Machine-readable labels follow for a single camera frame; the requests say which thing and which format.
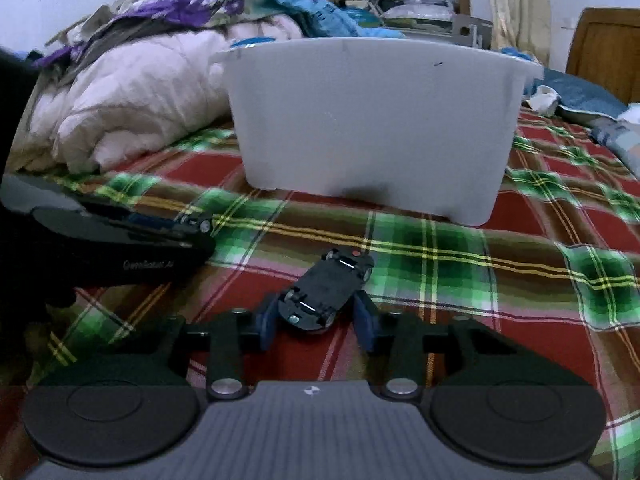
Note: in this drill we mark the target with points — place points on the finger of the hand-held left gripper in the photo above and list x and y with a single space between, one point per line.
165 224

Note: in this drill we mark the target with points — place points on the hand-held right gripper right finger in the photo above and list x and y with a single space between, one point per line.
365 325

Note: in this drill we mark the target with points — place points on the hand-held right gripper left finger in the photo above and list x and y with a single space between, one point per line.
265 322

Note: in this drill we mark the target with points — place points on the dark grey toy car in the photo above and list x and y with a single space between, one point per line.
325 280

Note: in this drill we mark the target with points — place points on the white plastic container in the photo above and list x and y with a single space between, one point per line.
370 120

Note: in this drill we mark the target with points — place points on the pink quilt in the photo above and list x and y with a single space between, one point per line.
135 95

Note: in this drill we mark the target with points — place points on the red green plaid bedsheet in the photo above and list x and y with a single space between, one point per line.
525 270

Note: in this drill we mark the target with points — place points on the dark grey cloth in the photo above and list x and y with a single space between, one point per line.
95 45

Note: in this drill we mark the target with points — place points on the purple floral blanket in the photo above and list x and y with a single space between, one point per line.
200 0

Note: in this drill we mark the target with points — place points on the blue patterned cloth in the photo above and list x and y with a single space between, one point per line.
320 10

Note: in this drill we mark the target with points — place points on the white cloth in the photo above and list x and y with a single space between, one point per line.
542 100

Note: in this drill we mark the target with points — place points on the light patterned pillow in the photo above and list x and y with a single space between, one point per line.
617 140

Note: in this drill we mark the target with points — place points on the white plastic bag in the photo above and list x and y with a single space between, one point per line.
420 14

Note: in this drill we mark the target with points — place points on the blue pillow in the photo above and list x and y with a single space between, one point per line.
580 92

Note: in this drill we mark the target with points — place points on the cream curtain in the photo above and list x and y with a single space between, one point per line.
515 0

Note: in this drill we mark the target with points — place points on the wooden headboard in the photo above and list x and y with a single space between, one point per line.
605 45

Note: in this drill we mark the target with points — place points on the grey metal frame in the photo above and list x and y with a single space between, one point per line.
470 30

